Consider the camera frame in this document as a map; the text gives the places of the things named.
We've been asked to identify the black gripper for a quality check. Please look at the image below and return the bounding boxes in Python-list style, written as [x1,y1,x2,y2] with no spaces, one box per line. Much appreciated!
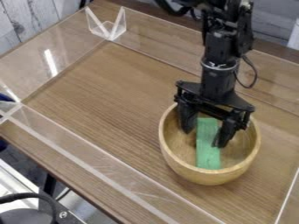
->
[174,59,255,148]

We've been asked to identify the green rectangular block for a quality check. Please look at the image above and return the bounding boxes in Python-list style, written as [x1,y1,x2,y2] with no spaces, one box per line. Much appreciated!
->
[197,117,221,170]

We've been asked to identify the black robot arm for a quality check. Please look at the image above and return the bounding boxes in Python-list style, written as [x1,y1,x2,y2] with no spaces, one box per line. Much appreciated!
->
[155,0,255,148]

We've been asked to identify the wooden brown bowl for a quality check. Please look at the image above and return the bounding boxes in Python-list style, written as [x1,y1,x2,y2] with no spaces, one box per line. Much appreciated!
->
[159,104,262,186]

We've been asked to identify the black table leg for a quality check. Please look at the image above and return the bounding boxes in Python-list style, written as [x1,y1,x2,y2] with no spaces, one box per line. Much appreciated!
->
[43,174,58,196]

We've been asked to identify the blue object at left edge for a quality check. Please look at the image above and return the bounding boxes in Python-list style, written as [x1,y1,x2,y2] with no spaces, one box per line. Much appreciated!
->
[0,93,15,102]

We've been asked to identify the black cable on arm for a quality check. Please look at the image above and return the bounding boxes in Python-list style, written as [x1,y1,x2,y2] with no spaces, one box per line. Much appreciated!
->
[233,55,259,89]

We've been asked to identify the clear acrylic enclosure wall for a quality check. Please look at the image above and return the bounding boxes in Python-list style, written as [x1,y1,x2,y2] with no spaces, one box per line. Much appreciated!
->
[0,3,299,224]

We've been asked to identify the black metal bracket with screw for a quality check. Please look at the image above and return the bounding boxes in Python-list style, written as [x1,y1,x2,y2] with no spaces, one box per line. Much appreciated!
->
[38,192,87,224]

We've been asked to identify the black cable lower left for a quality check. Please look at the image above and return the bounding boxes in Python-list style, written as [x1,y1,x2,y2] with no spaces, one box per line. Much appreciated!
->
[0,192,58,224]

